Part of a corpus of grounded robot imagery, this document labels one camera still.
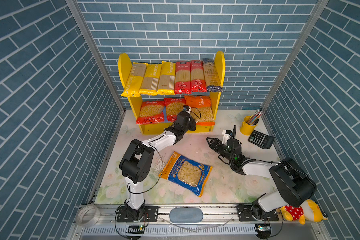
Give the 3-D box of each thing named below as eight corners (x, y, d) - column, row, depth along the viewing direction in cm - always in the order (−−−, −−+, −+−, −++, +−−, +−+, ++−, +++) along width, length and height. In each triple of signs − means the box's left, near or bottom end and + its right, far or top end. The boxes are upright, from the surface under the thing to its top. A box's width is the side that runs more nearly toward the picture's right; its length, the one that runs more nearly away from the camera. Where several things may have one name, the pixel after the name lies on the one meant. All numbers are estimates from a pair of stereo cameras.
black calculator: (247, 141, 105) (249, 139, 103) (251, 131, 111) (252, 128, 109) (269, 150, 100) (271, 148, 98) (272, 139, 106) (274, 136, 104)
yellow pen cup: (241, 135, 107) (245, 126, 100) (238, 124, 114) (241, 115, 107) (252, 135, 108) (257, 126, 100) (248, 124, 114) (252, 115, 107)
